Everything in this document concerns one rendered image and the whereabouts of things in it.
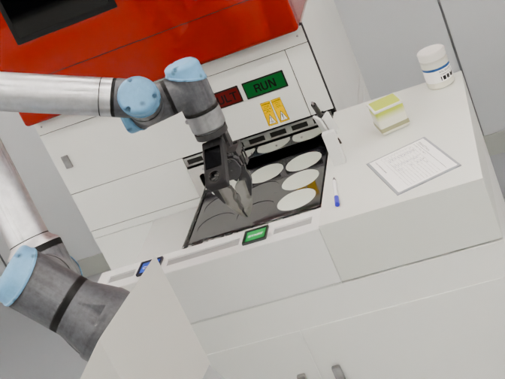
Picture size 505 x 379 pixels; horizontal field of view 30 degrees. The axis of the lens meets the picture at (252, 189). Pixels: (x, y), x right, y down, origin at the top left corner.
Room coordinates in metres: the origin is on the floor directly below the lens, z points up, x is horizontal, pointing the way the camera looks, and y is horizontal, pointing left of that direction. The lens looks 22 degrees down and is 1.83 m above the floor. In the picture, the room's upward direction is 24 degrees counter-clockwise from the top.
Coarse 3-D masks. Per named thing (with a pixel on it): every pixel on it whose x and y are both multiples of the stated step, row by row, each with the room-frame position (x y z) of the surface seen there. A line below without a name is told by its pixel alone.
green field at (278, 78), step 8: (280, 72) 2.40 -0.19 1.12; (256, 80) 2.42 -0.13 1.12; (264, 80) 2.41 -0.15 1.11; (272, 80) 2.41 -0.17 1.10; (280, 80) 2.40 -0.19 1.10; (248, 88) 2.43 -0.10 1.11; (256, 88) 2.42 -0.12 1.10; (264, 88) 2.42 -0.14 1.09; (272, 88) 2.41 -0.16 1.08; (248, 96) 2.43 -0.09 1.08
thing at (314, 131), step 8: (312, 128) 2.39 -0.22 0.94; (288, 136) 2.41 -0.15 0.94; (296, 136) 2.40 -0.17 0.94; (304, 136) 2.39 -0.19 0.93; (312, 136) 2.38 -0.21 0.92; (264, 144) 2.43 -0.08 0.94; (272, 144) 2.42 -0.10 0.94; (280, 144) 2.41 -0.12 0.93; (288, 144) 2.41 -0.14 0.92; (248, 152) 2.44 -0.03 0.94; (256, 152) 2.43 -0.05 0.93; (264, 152) 2.43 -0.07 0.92; (192, 168) 2.49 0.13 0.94; (200, 168) 2.48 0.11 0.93; (192, 176) 2.49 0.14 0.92; (200, 176) 2.49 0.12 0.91; (200, 184) 2.49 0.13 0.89; (200, 192) 2.49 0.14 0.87
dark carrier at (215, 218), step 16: (288, 160) 2.35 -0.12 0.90; (320, 160) 2.26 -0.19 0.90; (288, 176) 2.25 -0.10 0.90; (320, 176) 2.16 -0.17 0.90; (208, 192) 2.38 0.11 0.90; (256, 192) 2.24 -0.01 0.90; (272, 192) 2.20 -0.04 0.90; (288, 192) 2.16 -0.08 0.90; (320, 192) 2.08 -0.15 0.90; (208, 208) 2.27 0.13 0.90; (224, 208) 2.23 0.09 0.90; (256, 208) 2.14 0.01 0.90; (272, 208) 2.11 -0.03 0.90; (304, 208) 2.03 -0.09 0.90; (208, 224) 2.18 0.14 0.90; (224, 224) 2.14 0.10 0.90; (240, 224) 2.09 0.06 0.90; (192, 240) 2.13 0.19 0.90
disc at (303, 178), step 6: (294, 174) 2.24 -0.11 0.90; (300, 174) 2.23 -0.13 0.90; (306, 174) 2.21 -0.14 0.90; (312, 174) 2.19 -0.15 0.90; (318, 174) 2.18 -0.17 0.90; (288, 180) 2.22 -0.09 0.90; (294, 180) 2.21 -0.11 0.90; (300, 180) 2.19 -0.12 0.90; (306, 180) 2.18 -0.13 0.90; (312, 180) 2.16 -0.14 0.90; (282, 186) 2.20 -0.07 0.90; (288, 186) 2.19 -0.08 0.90; (294, 186) 2.17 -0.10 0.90; (300, 186) 2.16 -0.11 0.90
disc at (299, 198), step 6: (294, 192) 2.14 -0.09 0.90; (300, 192) 2.13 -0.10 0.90; (306, 192) 2.11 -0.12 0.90; (312, 192) 2.10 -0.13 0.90; (288, 198) 2.12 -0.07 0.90; (294, 198) 2.11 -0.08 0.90; (300, 198) 2.09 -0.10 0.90; (306, 198) 2.08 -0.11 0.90; (312, 198) 2.06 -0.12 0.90; (282, 204) 2.10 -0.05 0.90; (288, 204) 2.09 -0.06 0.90; (294, 204) 2.08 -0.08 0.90; (300, 204) 2.06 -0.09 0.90; (282, 210) 2.07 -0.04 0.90; (288, 210) 2.06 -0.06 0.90
